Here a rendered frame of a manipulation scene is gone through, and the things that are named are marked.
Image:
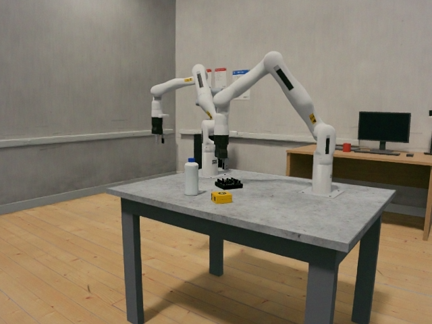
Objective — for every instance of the white bottle with blue cap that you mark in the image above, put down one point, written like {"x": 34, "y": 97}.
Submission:
{"x": 191, "y": 177}

